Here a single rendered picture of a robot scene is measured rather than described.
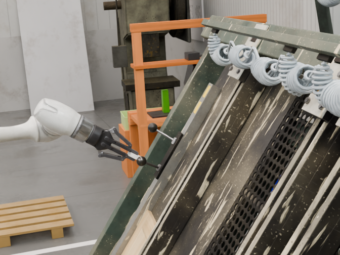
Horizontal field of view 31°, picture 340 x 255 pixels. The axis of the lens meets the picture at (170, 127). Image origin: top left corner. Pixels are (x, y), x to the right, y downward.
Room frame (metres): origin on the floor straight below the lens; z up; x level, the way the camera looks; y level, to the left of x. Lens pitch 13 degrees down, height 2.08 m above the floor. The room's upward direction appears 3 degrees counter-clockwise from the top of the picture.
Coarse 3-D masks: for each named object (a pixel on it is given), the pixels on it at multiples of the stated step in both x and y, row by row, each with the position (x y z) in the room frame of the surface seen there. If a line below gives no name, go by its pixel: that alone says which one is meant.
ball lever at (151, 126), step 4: (152, 124) 2.29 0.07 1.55; (148, 128) 2.30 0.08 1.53; (152, 128) 2.29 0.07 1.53; (156, 128) 2.30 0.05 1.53; (152, 132) 2.30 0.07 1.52; (160, 132) 2.29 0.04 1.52; (164, 136) 2.28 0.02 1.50; (168, 136) 2.28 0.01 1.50; (172, 140) 2.27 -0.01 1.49; (176, 140) 2.26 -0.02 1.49
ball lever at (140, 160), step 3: (141, 156) 2.19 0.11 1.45; (138, 159) 2.18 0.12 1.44; (141, 159) 2.18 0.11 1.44; (144, 159) 2.18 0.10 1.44; (138, 162) 2.18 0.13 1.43; (141, 162) 2.18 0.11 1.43; (144, 162) 2.18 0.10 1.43; (147, 162) 2.21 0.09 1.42; (141, 165) 2.18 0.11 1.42; (150, 165) 2.22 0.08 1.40; (153, 165) 2.23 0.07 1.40; (156, 165) 2.24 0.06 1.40; (159, 165) 2.25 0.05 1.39; (156, 168) 2.25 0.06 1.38; (159, 168) 2.25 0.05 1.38
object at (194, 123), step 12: (216, 96) 2.28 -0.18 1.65; (204, 108) 2.27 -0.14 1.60; (192, 120) 2.26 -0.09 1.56; (192, 132) 2.26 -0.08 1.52; (180, 144) 2.25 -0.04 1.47; (180, 156) 2.25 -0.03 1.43; (168, 168) 2.24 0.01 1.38; (156, 180) 2.24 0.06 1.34; (168, 180) 2.24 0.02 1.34; (156, 192) 2.23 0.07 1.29; (144, 204) 2.22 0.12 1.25; (132, 228) 2.21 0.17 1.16; (120, 240) 2.23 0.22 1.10; (120, 252) 2.20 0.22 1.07
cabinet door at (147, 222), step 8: (144, 216) 2.20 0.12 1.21; (152, 216) 2.16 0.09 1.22; (144, 224) 2.16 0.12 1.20; (152, 224) 2.08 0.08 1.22; (136, 232) 2.19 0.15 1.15; (144, 232) 2.11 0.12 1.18; (136, 240) 2.15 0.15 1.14; (144, 240) 2.07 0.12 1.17; (128, 248) 2.17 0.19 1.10; (136, 248) 2.10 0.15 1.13
